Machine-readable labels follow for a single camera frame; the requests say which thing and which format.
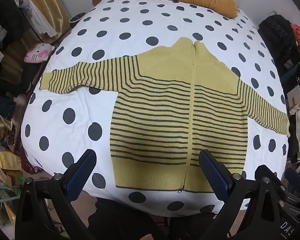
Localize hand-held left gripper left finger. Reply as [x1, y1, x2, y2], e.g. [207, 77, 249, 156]
[15, 149, 98, 240]

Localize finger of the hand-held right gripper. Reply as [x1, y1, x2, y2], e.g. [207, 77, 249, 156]
[284, 167, 300, 191]

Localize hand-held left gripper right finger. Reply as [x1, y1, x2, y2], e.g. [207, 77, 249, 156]
[198, 149, 282, 240]

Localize yellow striped knit sweater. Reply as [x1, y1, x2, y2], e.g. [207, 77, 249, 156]
[39, 37, 291, 193]

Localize white polka dot bed sheet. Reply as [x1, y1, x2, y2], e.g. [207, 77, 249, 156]
[20, 0, 290, 217]

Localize yellow cardboard boxes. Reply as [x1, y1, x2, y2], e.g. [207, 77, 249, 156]
[0, 150, 24, 188]

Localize green plastic stool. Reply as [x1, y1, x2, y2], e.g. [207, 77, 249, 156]
[0, 184, 23, 212]

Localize pink cat plush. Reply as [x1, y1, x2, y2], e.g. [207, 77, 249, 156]
[24, 42, 53, 63]

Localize black hanging bag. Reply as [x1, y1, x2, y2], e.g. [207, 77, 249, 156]
[258, 15, 297, 79]

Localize black round basin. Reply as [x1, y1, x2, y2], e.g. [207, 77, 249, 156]
[69, 12, 85, 27]

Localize white hanging cloth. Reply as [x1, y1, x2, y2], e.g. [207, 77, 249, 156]
[19, 0, 58, 38]

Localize pile of dark clothes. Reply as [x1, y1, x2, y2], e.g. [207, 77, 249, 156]
[0, 0, 33, 93]

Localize gold curtain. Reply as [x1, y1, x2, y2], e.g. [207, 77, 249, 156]
[16, 0, 72, 38]

